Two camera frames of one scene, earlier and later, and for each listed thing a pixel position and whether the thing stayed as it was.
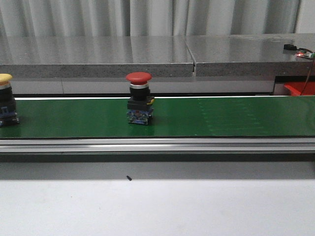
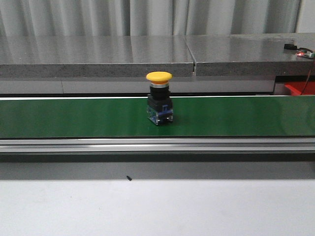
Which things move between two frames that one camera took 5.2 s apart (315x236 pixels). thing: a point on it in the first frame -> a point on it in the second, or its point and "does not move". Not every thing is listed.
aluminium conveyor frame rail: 157,145 does not move
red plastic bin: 297,88 does not move
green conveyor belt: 173,117 does not move
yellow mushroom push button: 8,115 -> 159,101
